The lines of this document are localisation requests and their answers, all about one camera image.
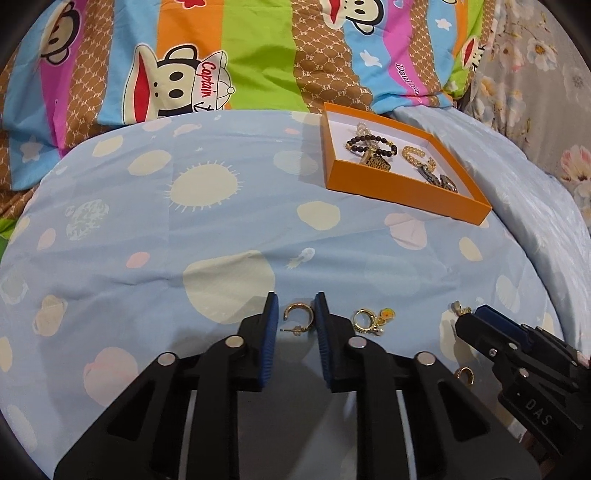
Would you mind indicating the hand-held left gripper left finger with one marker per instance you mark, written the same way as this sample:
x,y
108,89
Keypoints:
x,y
270,341

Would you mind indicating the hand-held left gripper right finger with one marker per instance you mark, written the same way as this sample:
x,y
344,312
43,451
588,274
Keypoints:
x,y
323,341

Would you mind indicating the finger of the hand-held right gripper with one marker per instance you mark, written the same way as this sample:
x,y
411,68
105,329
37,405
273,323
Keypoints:
x,y
501,321
475,334

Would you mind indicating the small gold earring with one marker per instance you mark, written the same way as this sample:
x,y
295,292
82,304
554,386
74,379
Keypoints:
x,y
457,305

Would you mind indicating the orange cardboard box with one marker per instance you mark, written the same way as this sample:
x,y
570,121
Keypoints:
x,y
392,194

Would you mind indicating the leopard pattern gold watch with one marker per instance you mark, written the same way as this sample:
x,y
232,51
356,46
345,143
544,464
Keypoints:
x,y
375,163

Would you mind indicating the gold woven bangle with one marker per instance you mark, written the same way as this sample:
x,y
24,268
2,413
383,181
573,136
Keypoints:
x,y
413,151

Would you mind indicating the pearl cluster brooch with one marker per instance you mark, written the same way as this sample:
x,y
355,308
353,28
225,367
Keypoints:
x,y
362,125

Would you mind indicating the gold hoop charm earring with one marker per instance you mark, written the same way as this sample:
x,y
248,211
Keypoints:
x,y
387,316

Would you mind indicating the pale blue quilt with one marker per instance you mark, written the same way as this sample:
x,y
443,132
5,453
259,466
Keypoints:
x,y
531,207

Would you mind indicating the blue planet print sheet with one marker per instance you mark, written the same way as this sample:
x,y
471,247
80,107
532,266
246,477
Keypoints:
x,y
138,221

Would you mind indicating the grey floral cloth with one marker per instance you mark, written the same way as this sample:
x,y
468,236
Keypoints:
x,y
531,69

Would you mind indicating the striped monkey print blanket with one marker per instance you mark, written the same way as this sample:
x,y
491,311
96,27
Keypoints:
x,y
254,46

